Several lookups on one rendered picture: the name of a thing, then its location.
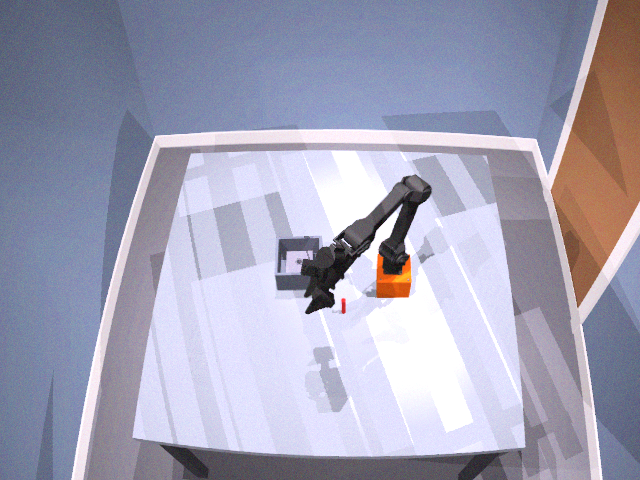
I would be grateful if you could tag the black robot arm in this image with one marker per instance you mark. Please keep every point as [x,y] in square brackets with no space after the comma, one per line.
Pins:
[410,192]

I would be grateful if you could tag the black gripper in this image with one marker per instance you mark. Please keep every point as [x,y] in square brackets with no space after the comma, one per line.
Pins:
[321,296]

